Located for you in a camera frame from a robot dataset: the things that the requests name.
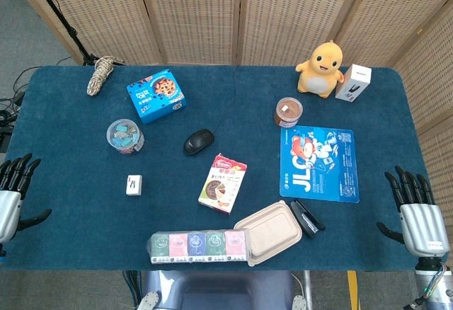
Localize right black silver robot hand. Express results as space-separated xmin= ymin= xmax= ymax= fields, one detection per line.
xmin=376 ymin=166 xmax=450 ymax=257

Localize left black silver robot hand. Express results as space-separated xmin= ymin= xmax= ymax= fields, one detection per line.
xmin=0 ymin=153 xmax=52 ymax=244

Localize black computer mouse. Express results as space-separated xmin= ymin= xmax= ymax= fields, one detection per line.
xmin=183 ymin=128 xmax=216 ymax=156

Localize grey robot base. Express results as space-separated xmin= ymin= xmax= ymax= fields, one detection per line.
xmin=136 ymin=270 xmax=312 ymax=310

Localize blue cartoon mouse pad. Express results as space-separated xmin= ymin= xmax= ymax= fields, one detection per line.
xmin=279 ymin=125 xmax=360 ymax=204

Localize blue cookie box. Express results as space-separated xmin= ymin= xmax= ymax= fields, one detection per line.
xmin=126 ymin=68 xmax=188 ymax=125

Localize red white snack box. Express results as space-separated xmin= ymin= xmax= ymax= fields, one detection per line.
xmin=197 ymin=153 xmax=248 ymax=215

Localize blue felt table cover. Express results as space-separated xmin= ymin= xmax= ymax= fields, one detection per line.
xmin=0 ymin=64 xmax=449 ymax=272

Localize yellow floor tape strip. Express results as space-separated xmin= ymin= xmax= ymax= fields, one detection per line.
xmin=347 ymin=270 xmax=359 ymax=310

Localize black stapler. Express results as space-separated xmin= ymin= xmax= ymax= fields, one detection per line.
xmin=289 ymin=199 xmax=326 ymax=239

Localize small white cardboard box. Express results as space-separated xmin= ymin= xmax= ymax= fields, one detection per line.
xmin=125 ymin=174 xmax=144 ymax=197

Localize clear jar of binder clips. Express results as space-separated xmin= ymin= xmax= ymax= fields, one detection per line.
xmin=106 ymin=118 xmax=146 ymax=156

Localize beige lidded lunch container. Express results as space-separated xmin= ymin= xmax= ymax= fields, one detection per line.
xmin=233 ymin=200 xmax=304 ymax=268

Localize tall white stapler box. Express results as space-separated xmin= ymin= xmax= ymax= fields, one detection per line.
xmin=335 ymin=64 xmax=373 ymax=103

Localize clear jar with brown food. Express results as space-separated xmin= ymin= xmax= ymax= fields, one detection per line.
xmin=274 ymin=97 xmax=304 ymax=128

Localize yellow plush toy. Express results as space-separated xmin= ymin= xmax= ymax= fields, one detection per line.
xmin=295 ymin=40 xmax=345 ymax=99

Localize wrapped pocket tissue multipack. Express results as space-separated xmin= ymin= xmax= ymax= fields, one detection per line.
xmin=147 ymin=229 xmax=248 ymax=265

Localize black tripod stand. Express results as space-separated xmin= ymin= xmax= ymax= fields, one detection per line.
xmin=24 ymin=0 xmax=125 ymax=67

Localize wicker folding screen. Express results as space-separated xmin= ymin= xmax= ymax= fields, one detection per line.
xmin=5 ymin=0 xmax=453 ymax=310

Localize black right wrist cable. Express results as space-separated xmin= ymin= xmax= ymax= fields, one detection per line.
xmin=408 ymin=263 xmax=447 ymax=307

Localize black floor cables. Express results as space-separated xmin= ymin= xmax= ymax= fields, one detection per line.
xmin=0 ymin=57 xmax=71 ymax=155

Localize beige braided rope bundle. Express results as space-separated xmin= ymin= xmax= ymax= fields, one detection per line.
xmin=86 ymin=56 xmax=115 ymax=97

